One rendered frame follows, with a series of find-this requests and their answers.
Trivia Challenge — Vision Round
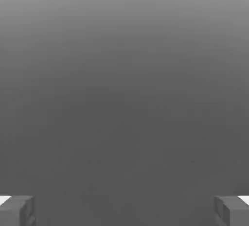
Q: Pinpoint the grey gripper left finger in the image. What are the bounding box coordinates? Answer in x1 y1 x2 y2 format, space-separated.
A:
0 194 37 226

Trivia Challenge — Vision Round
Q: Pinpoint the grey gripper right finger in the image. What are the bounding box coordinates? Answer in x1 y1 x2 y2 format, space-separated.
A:
213 194 249 226

